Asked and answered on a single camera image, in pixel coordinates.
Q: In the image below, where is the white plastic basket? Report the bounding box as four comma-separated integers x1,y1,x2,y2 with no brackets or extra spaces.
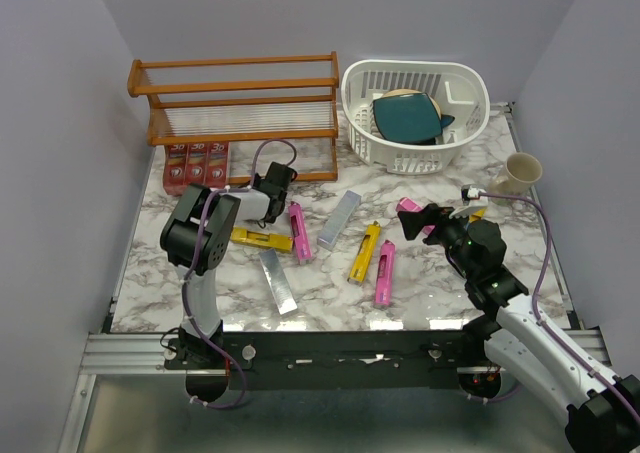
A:
341,60,490,175

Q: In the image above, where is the beige ceramic mug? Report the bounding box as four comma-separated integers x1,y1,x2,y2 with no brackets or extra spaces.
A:
488,152,543,195

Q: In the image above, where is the red 3D toothpaste box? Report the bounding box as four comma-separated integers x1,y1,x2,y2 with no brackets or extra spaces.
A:
162,144,188,196
204,142,230,189
185,143,208,187

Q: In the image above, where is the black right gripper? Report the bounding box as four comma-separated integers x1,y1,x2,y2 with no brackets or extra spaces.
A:
398,201,477,279

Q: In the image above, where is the silver toothpaste box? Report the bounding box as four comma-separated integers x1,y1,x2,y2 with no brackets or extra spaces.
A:
317,190,361,251
259,249,297,315

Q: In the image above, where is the teal square plate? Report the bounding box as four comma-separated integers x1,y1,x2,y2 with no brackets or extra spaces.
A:
372,92,443,145

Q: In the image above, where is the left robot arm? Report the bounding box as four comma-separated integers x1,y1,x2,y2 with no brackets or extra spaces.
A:
160,162,297,368

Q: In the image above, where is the orange wooden three-tier shelf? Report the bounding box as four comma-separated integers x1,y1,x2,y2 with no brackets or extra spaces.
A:
127,51,340,182

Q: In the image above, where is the yellow toothpaste box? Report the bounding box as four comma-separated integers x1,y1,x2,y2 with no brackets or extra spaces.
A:
348,221,381,285
231,227,293,252
468,208,486,223

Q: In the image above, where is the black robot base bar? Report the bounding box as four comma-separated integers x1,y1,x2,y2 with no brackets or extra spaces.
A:
161,330,503,401

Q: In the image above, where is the beige round plate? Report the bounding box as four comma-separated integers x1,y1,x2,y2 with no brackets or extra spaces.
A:
381,88,442,119

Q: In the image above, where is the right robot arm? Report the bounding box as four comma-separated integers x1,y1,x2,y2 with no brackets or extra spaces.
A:
398,204,639,452

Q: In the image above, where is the pink toothpaste box left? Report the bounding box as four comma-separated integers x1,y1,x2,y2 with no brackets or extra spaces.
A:
288,202,313,265

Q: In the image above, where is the large pink toothpaste box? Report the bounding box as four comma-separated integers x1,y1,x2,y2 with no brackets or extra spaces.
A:
395,197,433,236

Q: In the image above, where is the pink toothpaste box centre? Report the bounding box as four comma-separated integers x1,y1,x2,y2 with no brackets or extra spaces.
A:
374,240,396,307

